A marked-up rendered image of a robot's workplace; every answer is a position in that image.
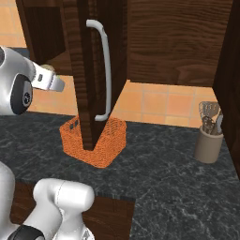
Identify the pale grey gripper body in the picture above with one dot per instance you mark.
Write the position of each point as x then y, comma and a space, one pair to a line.
57, 83

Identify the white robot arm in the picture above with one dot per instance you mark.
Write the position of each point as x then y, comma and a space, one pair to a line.
15, 78

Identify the dark wooden cabinet door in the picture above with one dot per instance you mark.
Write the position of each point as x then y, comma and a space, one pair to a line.
86, 78

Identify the orange woven basket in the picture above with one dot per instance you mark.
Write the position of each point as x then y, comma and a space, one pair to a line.
106, 146

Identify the closed wooden cabinet door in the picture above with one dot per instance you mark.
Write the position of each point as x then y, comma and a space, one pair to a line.
178, 40

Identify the brown wooden base cabinet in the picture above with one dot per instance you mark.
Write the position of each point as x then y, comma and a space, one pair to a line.
109, 215

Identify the tall dark wooden cabinet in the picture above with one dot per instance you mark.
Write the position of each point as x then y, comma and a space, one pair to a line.
229, 93

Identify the silver slotted spatula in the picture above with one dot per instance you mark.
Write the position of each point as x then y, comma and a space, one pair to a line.
208, 109

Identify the silver whisk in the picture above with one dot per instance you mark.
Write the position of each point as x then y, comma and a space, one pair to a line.
207, 123

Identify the beige utensil pot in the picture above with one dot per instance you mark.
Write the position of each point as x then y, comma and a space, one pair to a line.
207, 146

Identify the dark wooden wall cabinet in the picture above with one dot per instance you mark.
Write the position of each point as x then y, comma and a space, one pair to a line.
43, 31

